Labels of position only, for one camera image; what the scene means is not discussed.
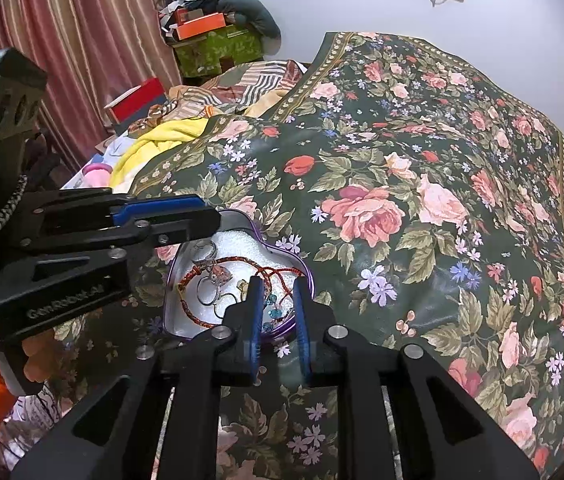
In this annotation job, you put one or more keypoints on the striped pink curtain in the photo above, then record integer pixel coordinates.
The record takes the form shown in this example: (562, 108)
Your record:
(87, 35)

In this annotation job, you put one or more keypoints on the red box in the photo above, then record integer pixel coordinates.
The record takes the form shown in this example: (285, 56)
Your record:
(137, 102)

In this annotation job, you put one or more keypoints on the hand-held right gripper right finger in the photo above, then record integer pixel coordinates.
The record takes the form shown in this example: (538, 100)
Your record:
(302, 330)

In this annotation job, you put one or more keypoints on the dark cloth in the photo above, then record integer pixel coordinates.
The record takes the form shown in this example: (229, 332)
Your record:
(42, 157)

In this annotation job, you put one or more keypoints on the purple heart-shaped tin box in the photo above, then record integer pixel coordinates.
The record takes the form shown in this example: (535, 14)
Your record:
(242, 255)

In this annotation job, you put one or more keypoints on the orange box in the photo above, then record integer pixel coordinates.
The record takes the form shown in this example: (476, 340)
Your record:
(202, 27)

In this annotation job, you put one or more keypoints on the green patterned box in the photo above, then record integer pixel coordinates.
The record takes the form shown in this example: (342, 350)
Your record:
(217, 52)

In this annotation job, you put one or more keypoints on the white printed bedsheet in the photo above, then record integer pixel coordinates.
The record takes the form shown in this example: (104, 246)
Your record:
(32, 410)

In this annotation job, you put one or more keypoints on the striped patterned blanket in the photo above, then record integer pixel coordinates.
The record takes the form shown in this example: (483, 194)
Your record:
(252, 82)

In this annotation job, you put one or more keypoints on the yellow cloth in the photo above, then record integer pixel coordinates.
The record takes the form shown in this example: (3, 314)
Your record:
(162, 135)

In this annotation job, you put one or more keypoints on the green floral cloth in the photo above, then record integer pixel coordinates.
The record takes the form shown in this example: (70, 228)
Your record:
(412, 160)

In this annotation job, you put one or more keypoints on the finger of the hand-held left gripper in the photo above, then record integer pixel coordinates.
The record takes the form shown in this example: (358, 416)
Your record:
(187, 225)
(162, 206)

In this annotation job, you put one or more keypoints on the pink toy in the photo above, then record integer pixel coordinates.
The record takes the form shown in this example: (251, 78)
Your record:
(97, 175)

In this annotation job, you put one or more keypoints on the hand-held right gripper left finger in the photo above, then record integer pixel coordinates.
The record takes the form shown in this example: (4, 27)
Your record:
(256, 320)

